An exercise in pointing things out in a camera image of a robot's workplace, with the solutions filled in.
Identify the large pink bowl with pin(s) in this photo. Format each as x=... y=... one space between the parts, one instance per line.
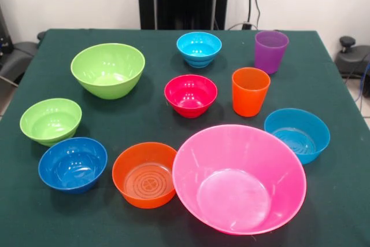
x=237 y=171

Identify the wide light blue bowl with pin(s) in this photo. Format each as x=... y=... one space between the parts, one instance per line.
x=300 y=137

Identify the small red bowl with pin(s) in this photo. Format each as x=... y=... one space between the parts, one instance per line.
x=190 y=96

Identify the dark green tablecloth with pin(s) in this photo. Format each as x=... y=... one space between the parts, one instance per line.
x=130 y=117

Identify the small light blue footed bowl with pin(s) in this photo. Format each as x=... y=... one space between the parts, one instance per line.
x=199 y=48

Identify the orange cup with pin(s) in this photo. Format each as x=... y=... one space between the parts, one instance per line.
x=250 y=93

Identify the orange bowl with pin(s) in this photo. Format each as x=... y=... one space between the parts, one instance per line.
x=144 y=177

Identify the large green bowl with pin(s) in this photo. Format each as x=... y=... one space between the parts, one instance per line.
x=107 y=67

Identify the purple cup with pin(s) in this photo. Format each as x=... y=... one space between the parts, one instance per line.
x=270 y=54

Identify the dark blue bowl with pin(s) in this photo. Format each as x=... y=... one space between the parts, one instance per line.
x=72 y=166

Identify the small green bowl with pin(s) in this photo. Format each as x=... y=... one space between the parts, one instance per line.
x=49 y=119

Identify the black round knob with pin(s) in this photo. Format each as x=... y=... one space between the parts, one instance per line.
x=41 y=36

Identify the black equipment with knob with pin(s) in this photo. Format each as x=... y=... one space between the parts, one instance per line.
x=351 y=59

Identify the black and grey equipment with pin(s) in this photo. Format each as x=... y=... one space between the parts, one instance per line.
x=17 y=56

